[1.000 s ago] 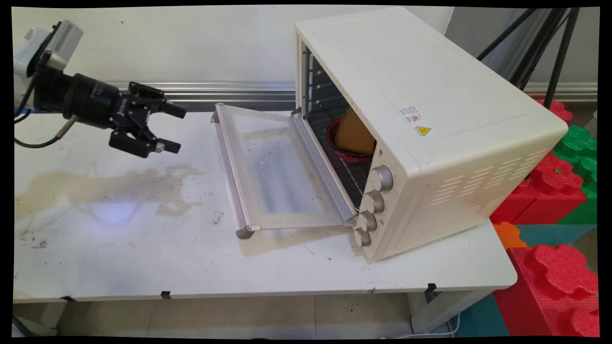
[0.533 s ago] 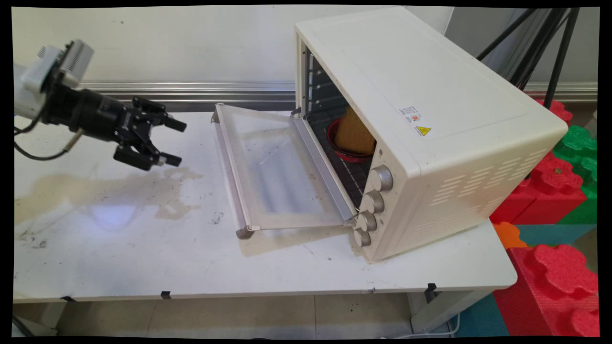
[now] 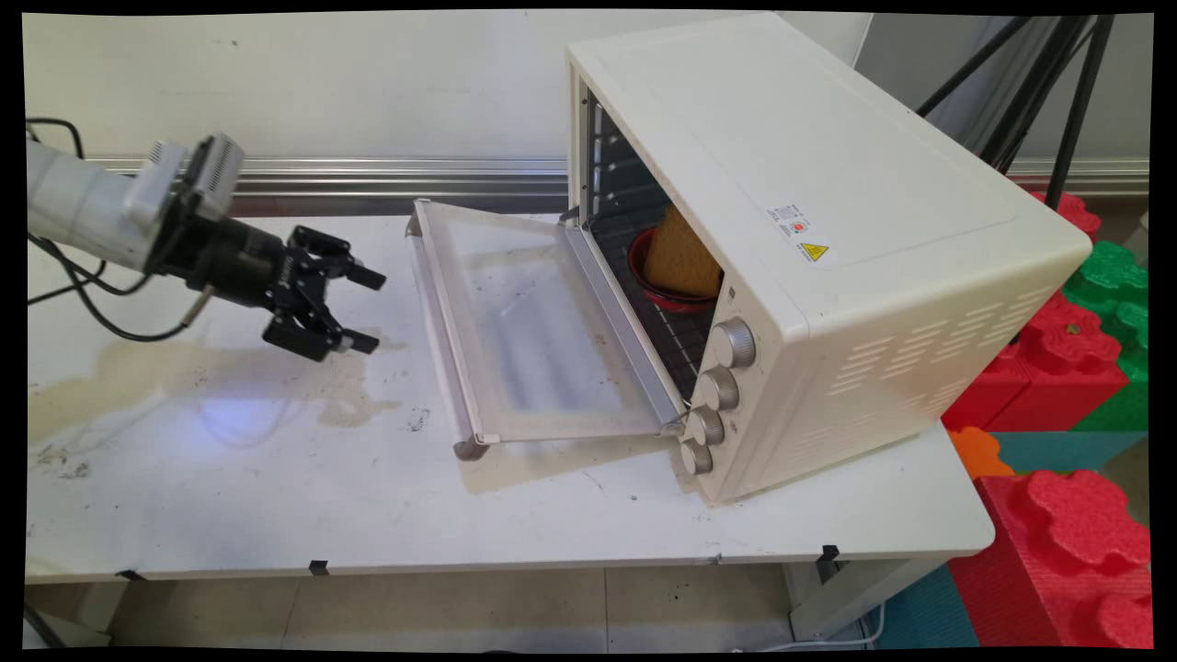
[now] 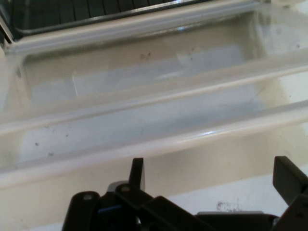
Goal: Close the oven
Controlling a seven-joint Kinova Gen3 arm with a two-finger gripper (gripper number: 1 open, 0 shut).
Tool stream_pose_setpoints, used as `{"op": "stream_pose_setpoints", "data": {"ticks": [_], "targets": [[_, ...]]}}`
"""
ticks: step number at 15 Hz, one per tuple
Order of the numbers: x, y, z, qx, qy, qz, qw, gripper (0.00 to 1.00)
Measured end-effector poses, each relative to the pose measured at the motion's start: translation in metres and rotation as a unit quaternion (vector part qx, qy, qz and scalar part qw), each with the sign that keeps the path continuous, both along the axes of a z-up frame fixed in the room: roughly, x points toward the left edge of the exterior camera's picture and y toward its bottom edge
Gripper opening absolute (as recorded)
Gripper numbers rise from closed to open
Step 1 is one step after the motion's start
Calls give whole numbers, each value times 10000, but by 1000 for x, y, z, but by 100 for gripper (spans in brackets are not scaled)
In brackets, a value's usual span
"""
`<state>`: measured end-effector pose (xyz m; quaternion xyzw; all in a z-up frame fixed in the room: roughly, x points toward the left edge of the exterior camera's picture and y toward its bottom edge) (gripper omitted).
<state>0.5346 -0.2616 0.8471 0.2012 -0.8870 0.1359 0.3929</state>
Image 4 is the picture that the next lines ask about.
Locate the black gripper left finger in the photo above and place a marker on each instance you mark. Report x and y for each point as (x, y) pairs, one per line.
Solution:
(130, 204)

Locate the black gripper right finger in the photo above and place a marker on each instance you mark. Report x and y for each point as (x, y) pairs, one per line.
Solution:
(292, 183)

